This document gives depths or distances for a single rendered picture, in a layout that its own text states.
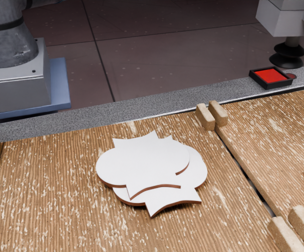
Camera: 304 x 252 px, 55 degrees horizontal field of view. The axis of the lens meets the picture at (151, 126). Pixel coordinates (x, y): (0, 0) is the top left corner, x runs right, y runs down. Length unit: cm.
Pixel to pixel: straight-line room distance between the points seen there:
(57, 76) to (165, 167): 55
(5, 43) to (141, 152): 46
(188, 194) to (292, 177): 18
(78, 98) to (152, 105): 176
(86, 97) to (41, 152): 186
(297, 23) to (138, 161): 28
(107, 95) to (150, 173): 196
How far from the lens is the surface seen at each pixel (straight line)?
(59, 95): 82
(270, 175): 52
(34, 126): 65
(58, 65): 97
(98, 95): 240
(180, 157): 46
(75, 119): 64
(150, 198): 42
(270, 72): 82
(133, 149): 48
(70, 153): 54
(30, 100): 78
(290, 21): 37
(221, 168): 51
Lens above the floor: 130
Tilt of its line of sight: 39 degrees down
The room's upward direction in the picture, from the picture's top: straight up
